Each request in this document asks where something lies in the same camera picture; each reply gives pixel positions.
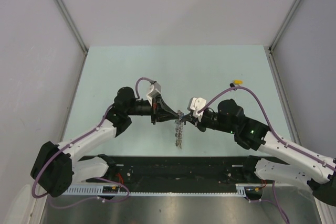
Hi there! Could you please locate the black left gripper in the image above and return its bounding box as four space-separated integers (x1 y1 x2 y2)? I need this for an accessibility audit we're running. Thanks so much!
125 93 178 124

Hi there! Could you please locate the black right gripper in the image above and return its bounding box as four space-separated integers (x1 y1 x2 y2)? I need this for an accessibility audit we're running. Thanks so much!
183 110 236 134

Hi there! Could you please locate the metal disc keyring organizer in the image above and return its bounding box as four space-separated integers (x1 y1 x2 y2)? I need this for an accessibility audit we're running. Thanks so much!
174 110 184 149

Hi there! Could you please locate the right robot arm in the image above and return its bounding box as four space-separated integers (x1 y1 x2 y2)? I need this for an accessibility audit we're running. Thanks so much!
181 98 335 206

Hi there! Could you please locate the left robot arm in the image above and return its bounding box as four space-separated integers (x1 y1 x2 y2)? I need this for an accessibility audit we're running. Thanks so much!
30 87 179 199

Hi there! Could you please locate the yellow tag key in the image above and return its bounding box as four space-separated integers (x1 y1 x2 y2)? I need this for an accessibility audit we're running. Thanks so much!
233 80 243 85

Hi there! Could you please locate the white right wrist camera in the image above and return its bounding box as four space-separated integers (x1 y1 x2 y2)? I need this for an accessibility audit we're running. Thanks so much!
187 97 206 122

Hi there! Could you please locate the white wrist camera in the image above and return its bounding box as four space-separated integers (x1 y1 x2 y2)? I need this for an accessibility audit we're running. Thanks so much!
187 97 206 122
146 81 161 106

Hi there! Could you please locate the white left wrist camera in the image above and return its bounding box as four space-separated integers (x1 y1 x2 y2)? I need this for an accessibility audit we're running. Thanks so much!
146 81 161 106

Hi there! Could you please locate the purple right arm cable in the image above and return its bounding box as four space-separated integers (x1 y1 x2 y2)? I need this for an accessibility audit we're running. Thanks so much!
196 86 336 221

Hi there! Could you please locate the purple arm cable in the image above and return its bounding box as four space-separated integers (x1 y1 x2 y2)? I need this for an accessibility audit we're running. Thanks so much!
196 86 336 221
30 77 158 209

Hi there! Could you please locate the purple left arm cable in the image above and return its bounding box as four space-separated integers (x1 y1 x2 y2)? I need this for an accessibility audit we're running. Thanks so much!
30 77 158 209

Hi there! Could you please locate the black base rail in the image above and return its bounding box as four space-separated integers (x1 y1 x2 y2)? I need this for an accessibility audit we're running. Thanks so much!
70 154 263 192

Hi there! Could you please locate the white slotted cable duct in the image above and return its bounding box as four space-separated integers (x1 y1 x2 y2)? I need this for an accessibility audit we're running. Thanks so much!
62 184 263 197

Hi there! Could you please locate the aluminium frame post left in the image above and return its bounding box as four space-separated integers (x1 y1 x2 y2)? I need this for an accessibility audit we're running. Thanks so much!
53 0 88 55

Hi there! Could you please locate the aluminium frame post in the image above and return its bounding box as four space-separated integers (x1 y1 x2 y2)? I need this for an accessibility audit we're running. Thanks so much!
53 0 88 55
268 0 303 54

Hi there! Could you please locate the aluminium frame post right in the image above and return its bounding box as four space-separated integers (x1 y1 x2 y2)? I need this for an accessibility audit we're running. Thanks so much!
268 0 303 54

